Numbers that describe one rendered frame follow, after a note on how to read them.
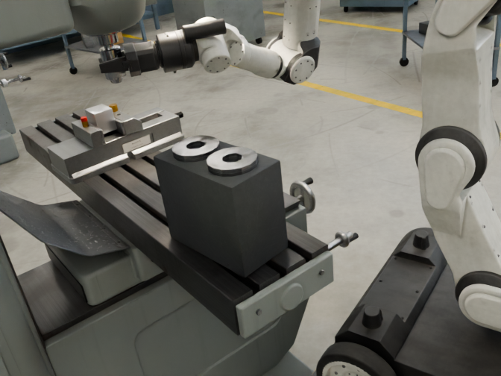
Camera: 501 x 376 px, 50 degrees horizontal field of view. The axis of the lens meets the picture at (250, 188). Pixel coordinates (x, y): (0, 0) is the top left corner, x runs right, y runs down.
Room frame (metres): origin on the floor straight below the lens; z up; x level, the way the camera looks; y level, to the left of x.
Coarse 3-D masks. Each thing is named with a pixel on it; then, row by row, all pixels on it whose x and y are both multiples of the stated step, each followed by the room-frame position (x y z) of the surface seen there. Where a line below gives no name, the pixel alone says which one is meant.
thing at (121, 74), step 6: (108, 54) 1.21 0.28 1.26; (114, 54) 1.21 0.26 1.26; (120, 54) 1.23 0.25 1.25; (102, 60) 1.22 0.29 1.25; (108, 60) 1.21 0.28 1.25; (114, 72) 1.21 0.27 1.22; (120, 72) 1.22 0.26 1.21; (108, 78) 1.22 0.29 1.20; (114, 78) 1.21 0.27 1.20; (120, 78) 1.21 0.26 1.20
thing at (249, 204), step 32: (160, 160) 0.91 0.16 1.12; (192, 160) 0.88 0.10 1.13; (224, 160) 0.86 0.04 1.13; (256, 160) 0.84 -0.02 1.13; (192, 192) 0.85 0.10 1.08; (224, 192) 0.78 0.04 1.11; (256, 192) 0.80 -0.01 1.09; (192, 224) 0.87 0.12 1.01; (224, 224) 0.79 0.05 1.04; (256, 224) 0.80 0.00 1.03; (224, 256) 0.80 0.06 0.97; (256, 256) 0.79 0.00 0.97
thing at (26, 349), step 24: (0, 240) 0.90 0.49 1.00; (0, 264) 0.87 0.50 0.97; (0, 288) 0.85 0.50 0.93; (0, 312) 0.83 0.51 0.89; (24, 312) 0.88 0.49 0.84; (0, 336) 0.82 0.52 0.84; (24, 336) 0.85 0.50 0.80; (0, 360) 0.80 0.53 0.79; (24, 360) 0.83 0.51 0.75; (48, 360) 0.89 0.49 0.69
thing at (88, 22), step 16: (80, 0) 1.11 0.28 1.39; (96, 0) 1.13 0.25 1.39; (112, 0) 1.15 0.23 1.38; (128, 0) 1.17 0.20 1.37; (144, 0) 1.21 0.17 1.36; (80, 16) 1.13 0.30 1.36; (96, 16) 1.14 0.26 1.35; (112, 16) 1.16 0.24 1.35; (128, 16) 1.19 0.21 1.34; (80, 32) 1.20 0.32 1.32; (96, 32) 1.17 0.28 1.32; (112, 32) 1.18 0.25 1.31
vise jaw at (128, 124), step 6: (114, 114) 1.41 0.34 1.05; (120, 114) 1.41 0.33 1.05; (126, 114) 1.40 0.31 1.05; (120, 120) 1.36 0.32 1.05; (126, 120) 1.35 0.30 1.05; (132, 120) 1.36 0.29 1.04; (138, 120) 1.37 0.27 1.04; (120, 126) 1.35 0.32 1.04; (126, 126) 1.35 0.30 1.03; (132, 126) 1.36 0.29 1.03; (138, 126) 1.37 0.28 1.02; (120, 132) 1.36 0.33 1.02; (126, 132) 1.35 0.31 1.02; (132, 132) 1.36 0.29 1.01
